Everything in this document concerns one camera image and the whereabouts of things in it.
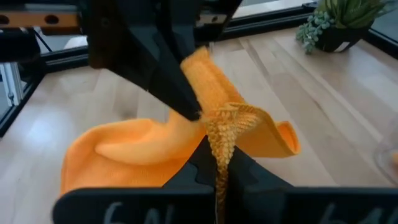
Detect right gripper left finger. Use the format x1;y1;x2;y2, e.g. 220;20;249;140
163;136;218;189

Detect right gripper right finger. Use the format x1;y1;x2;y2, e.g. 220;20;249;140
224;146;293;224

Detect small potted succulent plant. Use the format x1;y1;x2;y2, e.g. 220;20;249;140
295;0;391;55

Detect silver metal bracket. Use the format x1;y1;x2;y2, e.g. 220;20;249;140
0;62;25;107

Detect orange beam with holes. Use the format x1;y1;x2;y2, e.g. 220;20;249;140
0;11;79;35

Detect orange microfiber towel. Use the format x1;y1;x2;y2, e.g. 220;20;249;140
60;45;302;224

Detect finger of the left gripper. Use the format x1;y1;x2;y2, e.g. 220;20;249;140
136;29;203;122

